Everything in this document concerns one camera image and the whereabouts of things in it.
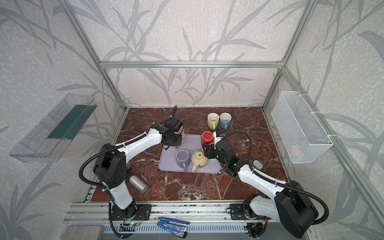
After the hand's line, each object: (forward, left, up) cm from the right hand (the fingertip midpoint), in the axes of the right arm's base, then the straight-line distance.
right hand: (206, 141), depth 84 cm
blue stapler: (-40, +14, -11) cm, 43 cm away
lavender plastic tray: (+7, +9, -14) cm, 18 cm away
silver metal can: (-21, +37, -11) cm, 44 cm away
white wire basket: (-11, -40, +20) cm, 46 cm away
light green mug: (+21, -5, -6) cm, 22 cm away
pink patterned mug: (0, +13, +9) cm, 16 cm away
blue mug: (+23, -14, -7) cm, 27 cm away
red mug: (+7, 0, -7) cm, 10 cm away
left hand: (+5, +16, -4) cm, 17 cm away
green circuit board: (-38, +36, -13) cm, 54 cm away
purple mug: (-8, +14, -6) cm, 17 cm away
